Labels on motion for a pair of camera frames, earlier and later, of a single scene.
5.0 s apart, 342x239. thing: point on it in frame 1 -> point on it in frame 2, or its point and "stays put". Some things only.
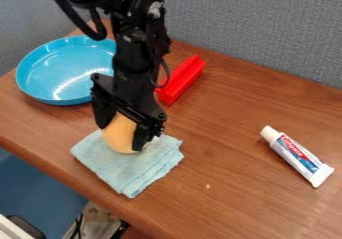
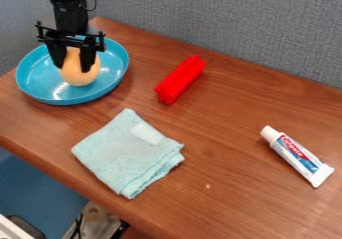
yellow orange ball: (117, 133) -> (71, 71)
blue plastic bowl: (53, 72) stays put
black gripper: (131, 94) -> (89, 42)
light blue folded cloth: (128, 171) stays put
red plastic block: (180, 79) stays put
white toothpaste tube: (312, 170) stays put
